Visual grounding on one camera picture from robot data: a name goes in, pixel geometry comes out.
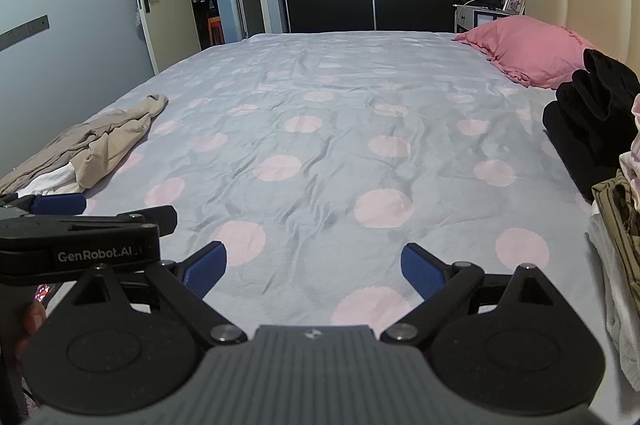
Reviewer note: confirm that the black folded clothes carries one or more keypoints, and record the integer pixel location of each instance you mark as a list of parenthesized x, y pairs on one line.
[(585, 125)]

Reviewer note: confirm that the olive striped folded garment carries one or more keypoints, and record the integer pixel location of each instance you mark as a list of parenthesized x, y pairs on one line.
[(620, 215)]

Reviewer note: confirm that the beige crumpled jacket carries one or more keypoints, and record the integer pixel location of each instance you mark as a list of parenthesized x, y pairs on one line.
[(120, 135)]

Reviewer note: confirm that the pink folded garment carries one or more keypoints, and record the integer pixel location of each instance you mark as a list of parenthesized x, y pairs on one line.
[(635, 165)]

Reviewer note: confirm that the pink pillow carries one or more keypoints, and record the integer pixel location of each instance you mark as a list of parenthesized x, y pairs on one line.
[(530, 47)]

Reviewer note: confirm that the picture frame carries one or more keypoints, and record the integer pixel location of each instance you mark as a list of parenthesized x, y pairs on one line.
[(514, 4)]

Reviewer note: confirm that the white crumpled garment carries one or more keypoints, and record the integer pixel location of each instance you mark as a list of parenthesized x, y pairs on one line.
[(55, 180)]

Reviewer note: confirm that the person's left hand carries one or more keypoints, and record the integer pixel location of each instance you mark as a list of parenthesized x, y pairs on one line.
[(29, 322)]

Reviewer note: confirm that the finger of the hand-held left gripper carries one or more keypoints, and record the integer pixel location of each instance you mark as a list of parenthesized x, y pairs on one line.
[(57, 204), (160, 217)]

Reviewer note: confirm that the nightstand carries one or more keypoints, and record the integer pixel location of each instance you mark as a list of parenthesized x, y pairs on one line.
[(467, 17)]

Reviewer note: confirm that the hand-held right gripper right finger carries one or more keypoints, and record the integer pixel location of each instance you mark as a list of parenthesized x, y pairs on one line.
[(422, 270)]

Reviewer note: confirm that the white folded garment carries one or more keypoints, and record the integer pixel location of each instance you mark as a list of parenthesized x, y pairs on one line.
[(617, 315)]

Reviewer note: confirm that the bed with polka dot sheet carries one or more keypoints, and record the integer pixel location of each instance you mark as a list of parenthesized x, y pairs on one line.
[(320, 130)]

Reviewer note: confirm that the red stool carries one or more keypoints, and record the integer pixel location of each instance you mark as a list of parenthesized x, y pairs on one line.
[(215, 30)]

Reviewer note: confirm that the grey wall switch panel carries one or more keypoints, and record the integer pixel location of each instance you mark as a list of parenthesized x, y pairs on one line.
[(25, 32)]

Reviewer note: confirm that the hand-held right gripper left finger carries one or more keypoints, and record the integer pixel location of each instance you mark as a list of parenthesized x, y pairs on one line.
[(205, 272)]

